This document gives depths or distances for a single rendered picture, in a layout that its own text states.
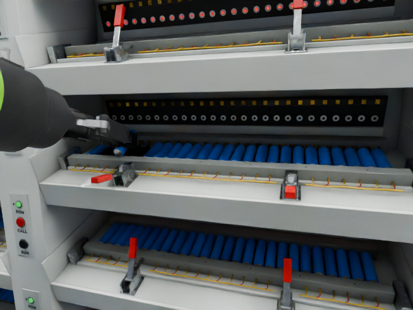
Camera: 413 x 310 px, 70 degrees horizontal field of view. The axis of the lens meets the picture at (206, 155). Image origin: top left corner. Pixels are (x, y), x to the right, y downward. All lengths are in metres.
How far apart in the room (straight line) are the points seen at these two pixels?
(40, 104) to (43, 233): 0.33
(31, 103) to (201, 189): 0.25
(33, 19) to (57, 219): 0.36
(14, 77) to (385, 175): 0.45
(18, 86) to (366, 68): 0.38
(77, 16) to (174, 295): 0.56
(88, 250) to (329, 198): 0.47
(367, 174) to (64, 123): 0.40
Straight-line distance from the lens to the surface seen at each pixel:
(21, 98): 0.34
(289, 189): 0.37
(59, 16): 0.67
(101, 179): 0.45
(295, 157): 0.50
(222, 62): 0.41
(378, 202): 0.45
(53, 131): 0.38
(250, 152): 0.52
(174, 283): 0.58
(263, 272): 0.55
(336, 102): 0.56
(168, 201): 0.46
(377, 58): 0.41
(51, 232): 0.64
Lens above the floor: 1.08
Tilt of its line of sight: 10 degrees down
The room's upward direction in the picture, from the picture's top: 1 degrees counter-clockwise
